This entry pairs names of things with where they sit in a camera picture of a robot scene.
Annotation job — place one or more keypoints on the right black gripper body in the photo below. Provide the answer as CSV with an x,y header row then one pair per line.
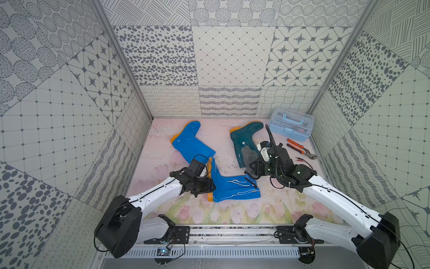
x,y
267,169

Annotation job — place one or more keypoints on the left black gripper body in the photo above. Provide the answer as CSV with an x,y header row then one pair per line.
x,y
204,185

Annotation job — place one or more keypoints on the grey blue microfibre cloth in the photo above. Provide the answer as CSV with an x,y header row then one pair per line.
x,y
249,156

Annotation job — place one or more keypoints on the blue rubber boot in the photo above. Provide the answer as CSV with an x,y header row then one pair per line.
x,y
241,187
190,146

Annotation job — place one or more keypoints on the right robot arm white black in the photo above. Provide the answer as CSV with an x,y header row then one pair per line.
x,y
374,237

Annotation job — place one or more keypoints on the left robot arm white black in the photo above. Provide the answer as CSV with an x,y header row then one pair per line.
x,y
124,223

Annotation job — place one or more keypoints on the green rubber boot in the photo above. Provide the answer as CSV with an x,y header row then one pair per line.
x,y
243,137

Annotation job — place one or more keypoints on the light blue plastic toolbox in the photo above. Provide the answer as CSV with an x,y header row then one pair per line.
x,y
292,124

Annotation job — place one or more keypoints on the orange handled pliers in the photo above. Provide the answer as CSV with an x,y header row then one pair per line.
x,y
301,149

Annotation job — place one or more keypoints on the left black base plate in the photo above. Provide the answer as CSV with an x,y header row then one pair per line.
x,y
179,234

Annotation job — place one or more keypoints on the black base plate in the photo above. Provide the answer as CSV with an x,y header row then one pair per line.
x,y
179,234
288,234

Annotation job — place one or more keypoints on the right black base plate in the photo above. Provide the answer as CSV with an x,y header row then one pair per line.
x,y
288,234

